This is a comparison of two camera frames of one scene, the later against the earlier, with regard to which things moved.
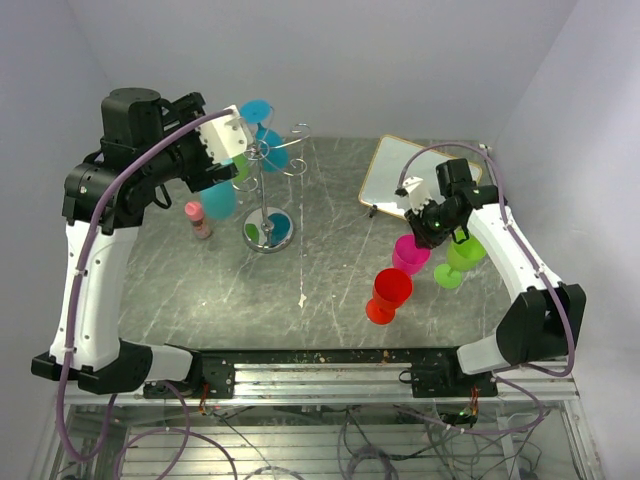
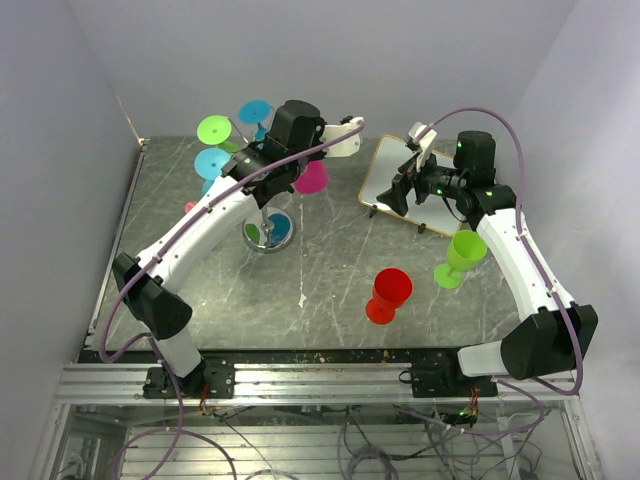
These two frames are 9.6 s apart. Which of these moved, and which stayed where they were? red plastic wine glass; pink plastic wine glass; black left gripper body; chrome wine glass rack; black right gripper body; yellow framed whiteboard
Moved: black right gripper body; pink plastic wine glass; black left gripper body
Stayed: red plastic wine glass; chrome wine glass rack; yellow framed whiteboard
